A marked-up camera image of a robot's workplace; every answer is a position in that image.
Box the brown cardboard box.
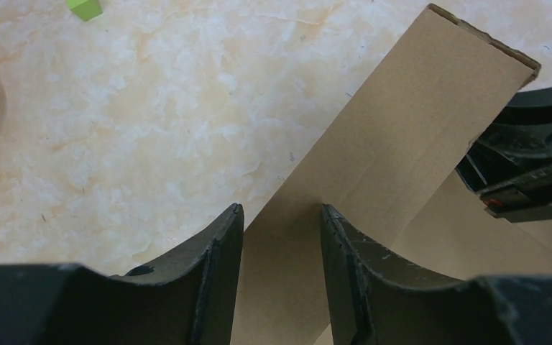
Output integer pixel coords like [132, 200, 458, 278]
[231, 1, 552, 344]

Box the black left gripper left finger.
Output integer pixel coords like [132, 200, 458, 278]
[0, 203, 244, 344]

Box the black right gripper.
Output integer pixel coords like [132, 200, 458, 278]
[456, 87, 552, 223]

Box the small green block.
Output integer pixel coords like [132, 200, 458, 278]
[65, 0, 103, 22]

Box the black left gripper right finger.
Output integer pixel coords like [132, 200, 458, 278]
[320, 204, 552, 344]

